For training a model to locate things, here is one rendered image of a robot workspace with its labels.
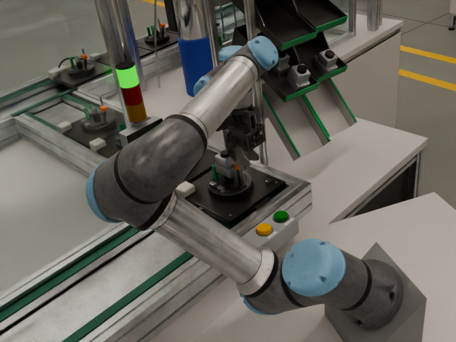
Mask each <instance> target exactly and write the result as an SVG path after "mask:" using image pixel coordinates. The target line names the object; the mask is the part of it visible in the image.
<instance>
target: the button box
mask: <svg viewBox="0 0 456 342"><path fill-rule="evenodd" d="M280 210H282V211H285V210H283V209H281V208H279V209H278V210H276V211H275V212H277V211H280ZM275 212H274V213H275ZM285 212H287V211H285ZM274 213H273V214H271V215H270V216H268V217H267V218H266V219H265V220H264V221H262V222H261V223H259V224H258V225H257V226H256V227H254V228H253V229H251V230H250V231H249V232H248V233H246V234H245V235H243V236H242V238H243V239H244V240H246V241H247V242H248V243H250V244H252V245H253V246H254V247H256V248H258V247H261V246H265V247H268V248H270V249H271V250H273V251H274V252H276V251H277V250H279V249H280V248H281V247H283V245H285V244H286V243H287V242H288V241H290V240H291V239H292V238H293V237H294V236H295V235H296V234H298V233H299V218H298V216H296V215H293V214H291V213H289V212H287V213H288V219H287V220H286V221H283V222H277V221H275V220H274V217H273V215H274ZM262 223H267V224H269V225H271V233H270V234H267V235H260V234H258V233H257V227H258V226H259V225H260V224H262Z"/></svg>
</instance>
